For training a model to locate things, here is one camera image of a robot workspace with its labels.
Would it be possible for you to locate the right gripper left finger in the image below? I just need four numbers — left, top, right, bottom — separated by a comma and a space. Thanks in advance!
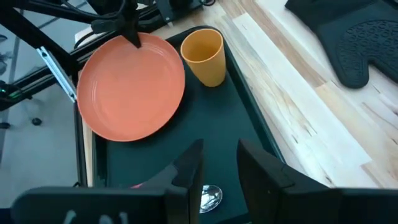
10, 138, 205, 224

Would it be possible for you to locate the yellow-orange plastic cup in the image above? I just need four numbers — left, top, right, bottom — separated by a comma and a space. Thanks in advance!
180, 28, 227, 88

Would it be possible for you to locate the red-handled metal fork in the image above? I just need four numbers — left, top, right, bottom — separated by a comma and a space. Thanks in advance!
130, 182, 224, 215

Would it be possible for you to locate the orange round plate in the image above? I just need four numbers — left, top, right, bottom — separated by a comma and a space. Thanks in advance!
76, 32, 187, 142

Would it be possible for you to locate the black device with green light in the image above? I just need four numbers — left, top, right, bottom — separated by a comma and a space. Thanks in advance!
0, 79, 34, 112

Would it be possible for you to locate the dark green serving tray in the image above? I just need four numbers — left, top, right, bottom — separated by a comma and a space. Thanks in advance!
92, 26, 285, 224

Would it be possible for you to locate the black oven mitt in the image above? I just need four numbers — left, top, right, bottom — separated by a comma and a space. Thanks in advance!
284, 0, 398, 90

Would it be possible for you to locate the silver metal bar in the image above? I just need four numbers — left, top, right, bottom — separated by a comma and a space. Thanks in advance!
35, 45, 78, 103

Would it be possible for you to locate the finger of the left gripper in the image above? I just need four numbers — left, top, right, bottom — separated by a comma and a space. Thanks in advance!
154, 0, 175, 28
121, 17, 143, 49

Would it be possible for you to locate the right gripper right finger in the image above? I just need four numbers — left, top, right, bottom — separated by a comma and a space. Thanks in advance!
237, 138, 398, 224

